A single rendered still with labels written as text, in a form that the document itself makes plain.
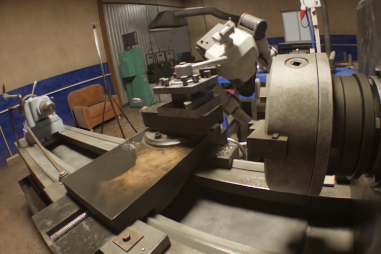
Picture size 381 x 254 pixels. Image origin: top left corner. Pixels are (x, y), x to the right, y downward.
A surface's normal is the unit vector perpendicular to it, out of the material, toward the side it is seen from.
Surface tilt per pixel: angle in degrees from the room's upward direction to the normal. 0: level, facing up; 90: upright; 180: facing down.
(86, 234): 0
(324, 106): 55
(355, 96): 36
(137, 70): 90
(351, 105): 47
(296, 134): 72
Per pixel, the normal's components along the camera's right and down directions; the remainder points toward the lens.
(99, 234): -0.17, -0.94
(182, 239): -0.50, -0.37
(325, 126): -0.55, -0.06
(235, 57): 0.03, 0.11
